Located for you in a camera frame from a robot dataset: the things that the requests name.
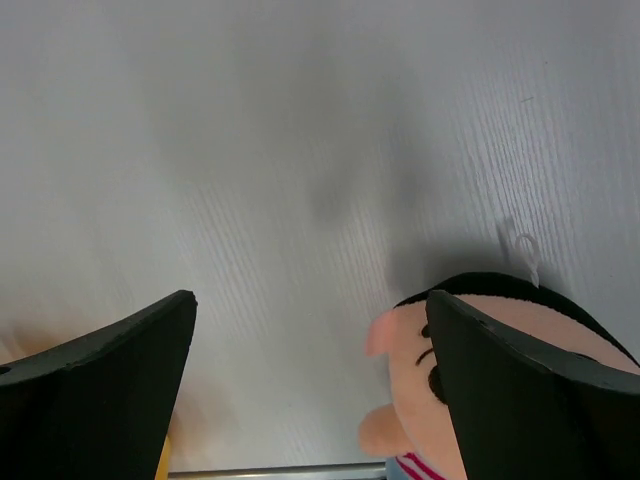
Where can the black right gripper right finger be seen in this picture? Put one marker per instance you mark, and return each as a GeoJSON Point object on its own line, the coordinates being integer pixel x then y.
{"type": "Point", "coordinates": [524, 409]}

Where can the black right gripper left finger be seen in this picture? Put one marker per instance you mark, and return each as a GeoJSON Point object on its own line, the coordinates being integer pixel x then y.
{"type": "Point", "coordinates": [98, 406]}

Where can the peach doll striped shirt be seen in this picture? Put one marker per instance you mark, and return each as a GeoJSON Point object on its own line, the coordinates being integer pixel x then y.
{"type": "Point", "coordinates": [414, 432]}

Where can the yellow bear polka dot dress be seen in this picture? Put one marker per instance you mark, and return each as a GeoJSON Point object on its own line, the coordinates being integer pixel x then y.
{"type": "Point", "coordinates": [162, 472]}

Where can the aluminium rail frame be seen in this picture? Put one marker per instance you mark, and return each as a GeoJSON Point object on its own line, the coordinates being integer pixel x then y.
{"type": "Point", "coordinates": [371, 470]}

